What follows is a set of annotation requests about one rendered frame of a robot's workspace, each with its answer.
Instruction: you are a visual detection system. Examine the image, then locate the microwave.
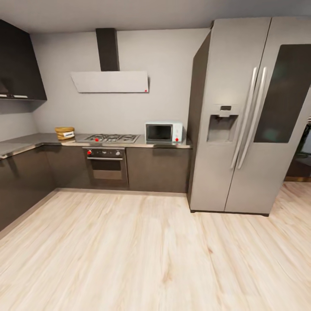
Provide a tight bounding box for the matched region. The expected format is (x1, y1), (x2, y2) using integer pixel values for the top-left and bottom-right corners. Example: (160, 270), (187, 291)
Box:
(145, 120), (183, 142)

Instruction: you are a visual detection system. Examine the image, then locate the popcorn bag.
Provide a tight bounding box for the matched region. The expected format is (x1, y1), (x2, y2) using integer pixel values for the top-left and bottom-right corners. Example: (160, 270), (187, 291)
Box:
(54, 127), (75, 140)

